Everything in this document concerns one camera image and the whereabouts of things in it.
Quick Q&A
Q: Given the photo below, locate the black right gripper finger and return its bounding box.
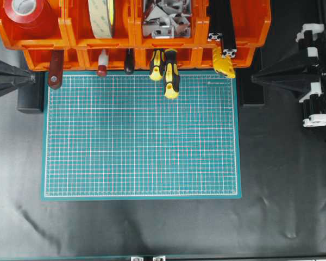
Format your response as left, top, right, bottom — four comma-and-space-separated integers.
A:
252, 78, 323, 100
252, 48, 326, 80

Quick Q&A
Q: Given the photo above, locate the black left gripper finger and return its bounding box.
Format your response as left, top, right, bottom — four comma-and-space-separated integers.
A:
0, 77, 36, 97
0, 60, 35, 79

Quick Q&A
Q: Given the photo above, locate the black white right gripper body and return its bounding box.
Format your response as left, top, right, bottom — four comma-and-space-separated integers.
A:
296, 23, 326, 127

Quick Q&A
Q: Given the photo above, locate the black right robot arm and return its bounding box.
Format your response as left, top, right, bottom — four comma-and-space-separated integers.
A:
252, 1, 326, 145

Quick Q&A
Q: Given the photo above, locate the black rack support block left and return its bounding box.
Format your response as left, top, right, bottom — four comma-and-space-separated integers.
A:
17, 72, 45, 114

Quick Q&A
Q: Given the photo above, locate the black rack support block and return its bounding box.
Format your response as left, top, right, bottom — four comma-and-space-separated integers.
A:
17, 72, 45, 114
237, 48, 265, 107

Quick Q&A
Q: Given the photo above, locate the black rack support block right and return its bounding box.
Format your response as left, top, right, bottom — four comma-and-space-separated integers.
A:
237, 48, 265, 107

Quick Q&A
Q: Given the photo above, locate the orange upper bin rack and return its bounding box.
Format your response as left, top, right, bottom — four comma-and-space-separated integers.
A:
0, 1, 271, 50

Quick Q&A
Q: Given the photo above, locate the orange bin rack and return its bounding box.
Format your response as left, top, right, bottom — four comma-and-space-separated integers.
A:
0, 1, 271, 50
23, 47, 256, 71

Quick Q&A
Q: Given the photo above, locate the orange lower bin rack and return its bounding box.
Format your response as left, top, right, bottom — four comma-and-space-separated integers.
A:
23, 47, 256, 71

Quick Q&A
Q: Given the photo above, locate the red tape roll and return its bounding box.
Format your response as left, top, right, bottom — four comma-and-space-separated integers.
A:
3, 1, 59, 38

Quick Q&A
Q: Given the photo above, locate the yellow utility knife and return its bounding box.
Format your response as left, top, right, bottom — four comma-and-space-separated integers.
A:
212, 46, 236, 79

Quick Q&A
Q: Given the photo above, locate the black table cover sheet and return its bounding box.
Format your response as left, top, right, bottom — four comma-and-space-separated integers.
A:
0, 90, 326, 259

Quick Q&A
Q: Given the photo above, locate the beige double-sided tape roll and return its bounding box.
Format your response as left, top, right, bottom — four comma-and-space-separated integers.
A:
88, 0, 115, 39

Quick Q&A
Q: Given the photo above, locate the long yellow black screwdriver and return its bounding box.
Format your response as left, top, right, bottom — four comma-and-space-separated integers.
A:
163, 48, 180, 99

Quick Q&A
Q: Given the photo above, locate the green grid cutting mat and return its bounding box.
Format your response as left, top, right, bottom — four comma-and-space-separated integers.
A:
41, 71, 242, 201

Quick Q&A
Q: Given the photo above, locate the short yellow black screwdriver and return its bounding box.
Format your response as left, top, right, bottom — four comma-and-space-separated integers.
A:
149, 49, 165, 81

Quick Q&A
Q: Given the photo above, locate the metal corner brackets pile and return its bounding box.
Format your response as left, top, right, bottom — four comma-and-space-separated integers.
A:
142, 0, 192, 39

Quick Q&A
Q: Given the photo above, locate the brown wooden tool handle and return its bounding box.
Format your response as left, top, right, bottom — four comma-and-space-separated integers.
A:
48, 49, 64, 90

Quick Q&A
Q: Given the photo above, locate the black aluminium frame profile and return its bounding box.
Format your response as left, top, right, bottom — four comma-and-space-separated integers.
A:
217, 0, 237, 58

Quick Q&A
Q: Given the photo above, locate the dark handle tool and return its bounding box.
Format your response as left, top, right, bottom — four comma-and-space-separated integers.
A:
124, 48, 135, 75

